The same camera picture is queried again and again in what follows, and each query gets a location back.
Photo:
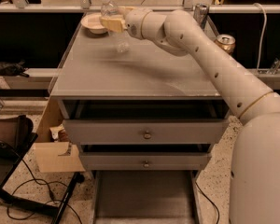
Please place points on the grey drawer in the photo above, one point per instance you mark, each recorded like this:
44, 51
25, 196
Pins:
143, 161
140, 132
145, 197

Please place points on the grey bottom drawer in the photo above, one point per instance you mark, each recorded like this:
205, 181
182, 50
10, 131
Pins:
145, 197

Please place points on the black folding chair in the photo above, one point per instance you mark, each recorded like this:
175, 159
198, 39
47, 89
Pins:
16, 138

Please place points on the white paper bowl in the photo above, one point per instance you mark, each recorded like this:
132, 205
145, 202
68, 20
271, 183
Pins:
92, 23

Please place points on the grey top drawer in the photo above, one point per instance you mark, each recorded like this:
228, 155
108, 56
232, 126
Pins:
140, 132

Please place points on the grey middle drawer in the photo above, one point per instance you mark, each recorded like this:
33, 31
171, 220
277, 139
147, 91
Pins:
143, 161

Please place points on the cardboard box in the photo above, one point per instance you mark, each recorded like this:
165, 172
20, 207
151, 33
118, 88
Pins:
51, 156

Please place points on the black object on rail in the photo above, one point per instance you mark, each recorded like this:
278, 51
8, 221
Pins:
12, 69

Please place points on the grey drawer cabinet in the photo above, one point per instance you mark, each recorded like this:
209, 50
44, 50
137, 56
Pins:
143, 83

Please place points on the gold soda can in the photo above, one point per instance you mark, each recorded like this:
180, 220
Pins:
226, 42

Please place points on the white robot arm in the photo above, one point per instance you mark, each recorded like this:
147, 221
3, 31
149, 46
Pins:
255, 165

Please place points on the clear plastic water bottle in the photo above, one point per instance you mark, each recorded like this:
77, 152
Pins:
112, 20

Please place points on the silver blue energy drink can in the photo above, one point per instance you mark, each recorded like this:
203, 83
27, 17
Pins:
200, 14

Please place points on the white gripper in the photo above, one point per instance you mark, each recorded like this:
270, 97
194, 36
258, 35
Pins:
132, 22

